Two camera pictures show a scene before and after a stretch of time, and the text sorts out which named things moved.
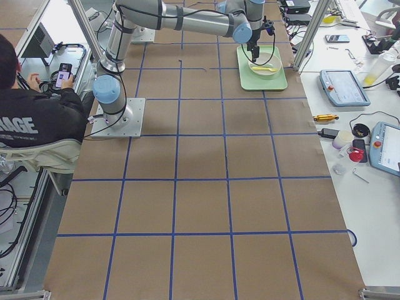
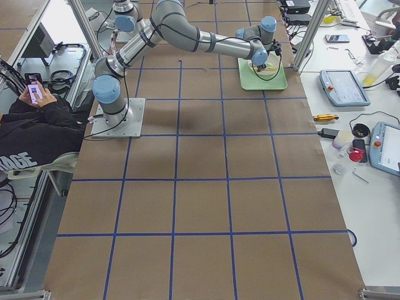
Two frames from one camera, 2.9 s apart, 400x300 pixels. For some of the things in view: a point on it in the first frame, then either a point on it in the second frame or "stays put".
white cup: (343, 137) stays put
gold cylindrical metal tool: (325, 117) stays put
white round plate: (266, 64) stays put
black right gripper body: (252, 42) → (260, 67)
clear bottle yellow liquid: (376, 65) stays put
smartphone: (64, 73) → (32, 87)
